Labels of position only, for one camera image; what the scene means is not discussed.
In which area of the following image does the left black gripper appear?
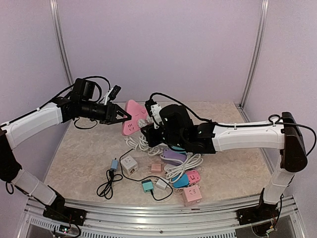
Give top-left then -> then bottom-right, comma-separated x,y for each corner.
79,99 -> 131,124

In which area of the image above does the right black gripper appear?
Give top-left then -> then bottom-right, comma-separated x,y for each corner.
141,122 -> 186,149

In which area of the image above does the pink triangular socket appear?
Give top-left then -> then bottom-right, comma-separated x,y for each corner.
121,100 -> 148,136

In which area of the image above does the white power cord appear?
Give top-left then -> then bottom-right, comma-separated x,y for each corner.
123,118 -> 165,156
160,152 -> 204,184

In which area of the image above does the pink charger plug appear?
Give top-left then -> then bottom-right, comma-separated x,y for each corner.
148,163 -> 162,174

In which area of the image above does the black usb cable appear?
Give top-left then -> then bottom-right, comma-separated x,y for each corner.
118,147 -> 174,202
96,168 -> 124,199

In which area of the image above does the white cube socket adapter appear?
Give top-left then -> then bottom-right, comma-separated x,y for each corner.
121,155 -> 139,175

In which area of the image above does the white usb charger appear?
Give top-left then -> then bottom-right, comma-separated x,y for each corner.
155,178 -> 169,190

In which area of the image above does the teal usb charger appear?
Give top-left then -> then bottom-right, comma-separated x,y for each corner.
141,179 -> 154,193

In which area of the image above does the light blue charger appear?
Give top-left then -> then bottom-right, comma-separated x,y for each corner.
110,158 -> 118,172

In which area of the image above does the blue plug adapter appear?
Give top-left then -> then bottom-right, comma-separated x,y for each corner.
171,174 -> 189,188

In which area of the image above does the pink socket adapter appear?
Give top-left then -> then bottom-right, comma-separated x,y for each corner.
185,170 -> 201,184

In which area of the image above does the thin white usb cable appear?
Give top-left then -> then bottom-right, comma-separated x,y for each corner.
172,183 -> 194,196

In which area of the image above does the pink cube socket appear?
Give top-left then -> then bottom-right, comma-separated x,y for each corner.
182,185 -> 203,207

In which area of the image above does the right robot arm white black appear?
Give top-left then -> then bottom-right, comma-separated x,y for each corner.
141,93 -> 316,220

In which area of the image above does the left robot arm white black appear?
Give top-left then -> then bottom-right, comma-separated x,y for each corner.
0,76 -> 132,221

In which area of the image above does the purple power strip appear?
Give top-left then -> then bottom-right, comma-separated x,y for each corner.
160,149 -> 187,166

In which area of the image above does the teal power strip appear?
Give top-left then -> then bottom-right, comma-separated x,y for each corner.
168,146 -> 185,152

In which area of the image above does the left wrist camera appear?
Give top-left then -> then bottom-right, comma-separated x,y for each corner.
103,85 -> 121,105

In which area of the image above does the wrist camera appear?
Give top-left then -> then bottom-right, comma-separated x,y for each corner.
103,85 -> 121,105
145,99 -> 163,129

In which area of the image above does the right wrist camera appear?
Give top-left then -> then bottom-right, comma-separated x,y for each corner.
145,99 -> 163,129

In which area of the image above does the front aluminium rail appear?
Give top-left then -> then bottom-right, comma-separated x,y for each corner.
17,195 -> 306,238

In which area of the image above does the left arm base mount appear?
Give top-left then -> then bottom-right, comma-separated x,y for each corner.
43,186 -> 87,226

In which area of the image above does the right aluminium frame post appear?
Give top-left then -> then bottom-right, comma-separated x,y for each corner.
239,0 -> 269,110

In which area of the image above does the aluminium frame post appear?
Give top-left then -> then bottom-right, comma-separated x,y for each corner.
239,0 -> 269,110
49,0 -> 74,93

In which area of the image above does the left aluminium frame post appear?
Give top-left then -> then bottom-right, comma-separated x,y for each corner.
49,0 -> 74,93

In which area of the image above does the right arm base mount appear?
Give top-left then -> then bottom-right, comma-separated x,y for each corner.
236,188 -> 279,225

